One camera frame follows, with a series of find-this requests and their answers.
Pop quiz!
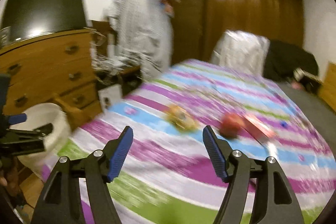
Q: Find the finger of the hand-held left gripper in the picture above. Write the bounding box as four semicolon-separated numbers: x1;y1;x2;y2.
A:
7;114;28;125
0;123;54;156

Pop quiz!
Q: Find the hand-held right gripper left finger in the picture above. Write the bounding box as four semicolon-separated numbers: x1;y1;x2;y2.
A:
31;126;134;224

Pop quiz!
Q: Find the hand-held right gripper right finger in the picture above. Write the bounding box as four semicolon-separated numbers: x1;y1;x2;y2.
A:
203;126;305;224

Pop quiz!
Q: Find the red round object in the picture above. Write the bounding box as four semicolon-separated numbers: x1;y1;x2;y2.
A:
219;113;246;139

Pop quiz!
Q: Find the white plastic bucket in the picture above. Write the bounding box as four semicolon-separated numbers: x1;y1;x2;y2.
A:
12;103;72;183

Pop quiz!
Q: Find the gold yellow wrapper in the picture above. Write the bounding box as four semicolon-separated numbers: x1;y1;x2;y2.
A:
165;105;199;133

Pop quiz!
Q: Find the red packet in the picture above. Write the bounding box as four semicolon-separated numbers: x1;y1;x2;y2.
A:
244;112;279;156

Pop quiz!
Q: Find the striped floral blanket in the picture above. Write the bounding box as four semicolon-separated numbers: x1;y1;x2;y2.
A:
42;59;332;224

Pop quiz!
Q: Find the wooden drawer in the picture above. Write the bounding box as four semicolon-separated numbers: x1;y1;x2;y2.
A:
0;31;96;83
56;82;102;112
5;59;99;109

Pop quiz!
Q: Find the wooden chest of drawers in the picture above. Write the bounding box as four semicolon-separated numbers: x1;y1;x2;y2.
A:
0;27;104;123

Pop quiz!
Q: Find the knife block carton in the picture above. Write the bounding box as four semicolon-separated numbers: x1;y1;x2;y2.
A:
98;84;123;110

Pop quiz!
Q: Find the grey cartoon print cup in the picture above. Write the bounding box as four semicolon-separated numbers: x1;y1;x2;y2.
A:
0;27;11;46

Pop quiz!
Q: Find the small wooden table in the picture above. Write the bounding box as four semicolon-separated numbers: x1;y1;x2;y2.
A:
94;64;143;98

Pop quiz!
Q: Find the black flat television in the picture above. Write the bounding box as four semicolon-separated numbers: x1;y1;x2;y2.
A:
1;0;89;42

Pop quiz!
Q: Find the clear plastic wrapped bundle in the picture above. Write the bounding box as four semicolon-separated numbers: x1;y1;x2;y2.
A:
211;30;271;79

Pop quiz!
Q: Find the grey bed sheet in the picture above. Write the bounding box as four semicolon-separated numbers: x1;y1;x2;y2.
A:
278;81;336;151

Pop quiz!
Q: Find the black cloth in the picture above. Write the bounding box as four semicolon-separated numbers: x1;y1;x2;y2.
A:
264;40;320;83

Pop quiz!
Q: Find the grey striped white cloth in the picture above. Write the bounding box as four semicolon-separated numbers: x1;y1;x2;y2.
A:
106;0;174;75

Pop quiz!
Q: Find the brown wooden door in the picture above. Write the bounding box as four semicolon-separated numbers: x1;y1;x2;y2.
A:
167;0;208;66

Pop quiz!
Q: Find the brown wooden wardrobe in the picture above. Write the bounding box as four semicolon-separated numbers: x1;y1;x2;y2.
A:
205;0;305;68

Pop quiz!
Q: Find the colourful hanging ornament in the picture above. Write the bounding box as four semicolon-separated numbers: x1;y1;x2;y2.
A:
159;0;181;18

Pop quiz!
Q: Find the wooden bed frame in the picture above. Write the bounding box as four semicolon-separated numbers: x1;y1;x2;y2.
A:
52;96;82;133

